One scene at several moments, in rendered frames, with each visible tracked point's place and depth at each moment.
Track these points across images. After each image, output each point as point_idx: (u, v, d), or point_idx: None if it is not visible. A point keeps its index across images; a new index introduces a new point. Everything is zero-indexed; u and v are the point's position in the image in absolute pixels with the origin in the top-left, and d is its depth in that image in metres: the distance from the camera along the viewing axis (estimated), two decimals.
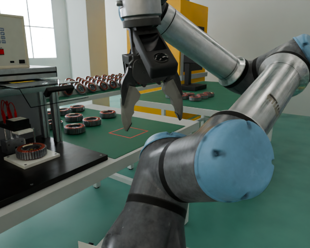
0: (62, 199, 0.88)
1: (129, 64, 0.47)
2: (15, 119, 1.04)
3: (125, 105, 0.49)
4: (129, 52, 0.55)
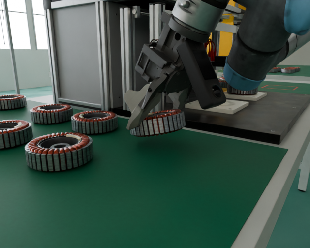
0: None
1: (169, 74, 0.43)
2: None
3: (144, 109, 0.46)
4: (150, 42, 0.47)
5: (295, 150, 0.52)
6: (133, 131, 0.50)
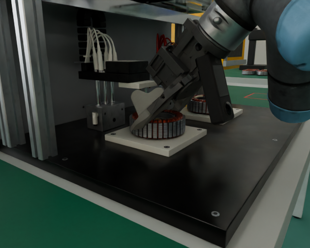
0: (307, 166, 0.56)
1: (184, 83, 0.43)
2: None
3: (153, 114, 0.45)
4: (167, 44, 0.46)
5: None
6: (134, 131, 0.50)
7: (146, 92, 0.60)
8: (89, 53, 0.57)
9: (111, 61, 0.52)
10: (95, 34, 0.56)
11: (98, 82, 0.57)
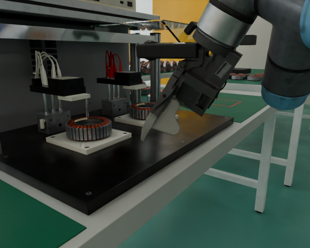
0: (213, 163, 0.68)
1: None
2: (128, 72, 0.85)
3: None
4: (225, 84, 0.46)
5: (94, 231, 0.36)
6: (67, 134, 0.63)
7: (87, 102, 0.73)
8: (38, 70, 0.70)
9: (51, 78, 0.65)
10: (41, 56, 0.69)
11: (45, 94, 0.70)
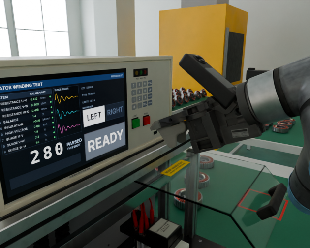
0: None
1: None
2: (164, 230, 0.62)
3: None
4: None
5: None
6: None
7: None
8: None
9: None
10: None
11: None
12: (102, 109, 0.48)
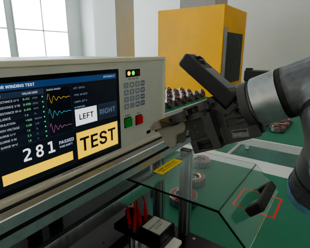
0: None
1: None
2: (157, 227, 0.63)
3: None
4: None
5: None
6: None
7: None
8: None
9: None
10: None
11: None
12: (94, 109, 0.49)
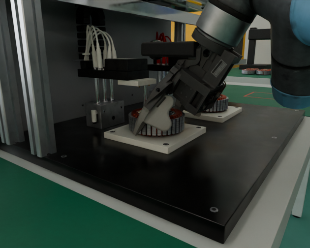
0: (307, 164, 0.55)
1: None
2: None
3: None
4: (225, 86, 0.45)
5: None
6: (133, 128, 0.50)
7: (146, 90, 0.60)
8: (88, 50, 0.57)
9: (110, 59, 0.52)
10: (94, 32, 0.56)
11: (97, 79, 0.57)
12: None
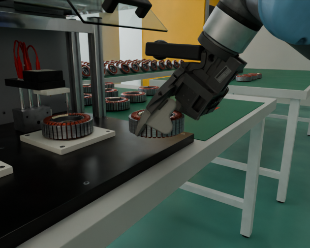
0: (143, 213, 0.43)
1: None
2: (41, 70, 0.60)
3: None
4: (227, 92, 0.45)
5: None
6: (133, 130, 0.50)
7: None
8: None
9: None
10: None
11: None
12: None
